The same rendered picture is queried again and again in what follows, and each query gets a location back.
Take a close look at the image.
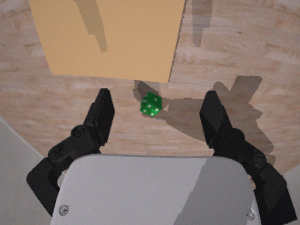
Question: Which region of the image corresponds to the tan flat mat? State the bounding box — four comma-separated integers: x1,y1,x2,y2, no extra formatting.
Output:
29,0,185,83

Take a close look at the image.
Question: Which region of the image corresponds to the green die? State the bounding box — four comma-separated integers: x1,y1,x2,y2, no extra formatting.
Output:
140,92,162,117

